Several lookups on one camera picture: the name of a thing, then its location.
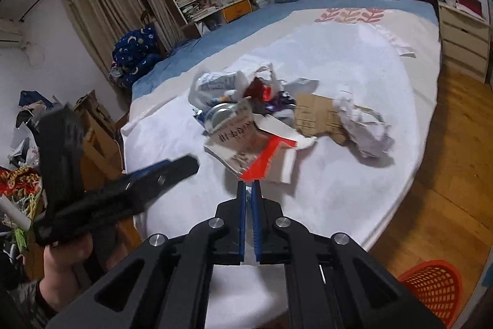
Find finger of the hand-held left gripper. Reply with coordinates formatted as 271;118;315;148
125;158;174;180
54;155;200;233

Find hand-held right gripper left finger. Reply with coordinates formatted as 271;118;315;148
45;180;247;329

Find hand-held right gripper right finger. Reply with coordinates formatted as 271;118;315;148
250;180;456;329

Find red and white carton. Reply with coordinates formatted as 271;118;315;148
241;119;320;185

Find orange plastic basket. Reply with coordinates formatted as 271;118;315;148
397;260;463;328

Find person's left forearm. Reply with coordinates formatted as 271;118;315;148
0;273;64;329

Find person's left hand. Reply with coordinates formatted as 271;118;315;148
43;234;95;301

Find red and yellow woven bag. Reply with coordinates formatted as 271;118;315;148
0;166;45;207

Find brown cardboard boxes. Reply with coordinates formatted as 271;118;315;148
72;89;126;183

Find blue cloth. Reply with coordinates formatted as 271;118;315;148
19;90;55;111

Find white roll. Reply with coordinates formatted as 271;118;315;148
0;195;32;232

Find beige printed paper box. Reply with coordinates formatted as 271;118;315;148
203;100;270;175

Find round metal can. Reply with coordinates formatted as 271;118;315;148
204;102;242;133

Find white fleece blanket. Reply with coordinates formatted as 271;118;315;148
121;23;440;329

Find white printed plastic bag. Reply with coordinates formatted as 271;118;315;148
189;70;249;110

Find blue moon-print blanket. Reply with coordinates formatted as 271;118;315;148
109;24;165;88

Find purple wrapper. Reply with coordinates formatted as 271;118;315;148
266;92;297;114

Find brown cardboard piece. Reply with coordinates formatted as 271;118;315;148
293;93;382;145

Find red snack packet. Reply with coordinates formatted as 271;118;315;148
246;76;275;103

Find white air conditioner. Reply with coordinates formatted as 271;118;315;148
0;18;22;44

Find crumpled white paper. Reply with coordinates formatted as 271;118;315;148
333;85;394;159

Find white tissue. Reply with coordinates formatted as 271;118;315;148
287;78;320;97

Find beige curtains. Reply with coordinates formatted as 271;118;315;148
58;0;182;80

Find blue bedsheet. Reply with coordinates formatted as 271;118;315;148
131;0;440;102

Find orange drawer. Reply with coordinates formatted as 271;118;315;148
221;0;253;23

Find cream leaf-print bedspread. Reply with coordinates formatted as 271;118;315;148
127;6;442;114

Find cream nightstand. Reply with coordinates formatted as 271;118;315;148
436;0;492;84

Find red folder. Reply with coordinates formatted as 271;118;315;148
454;0;484;20

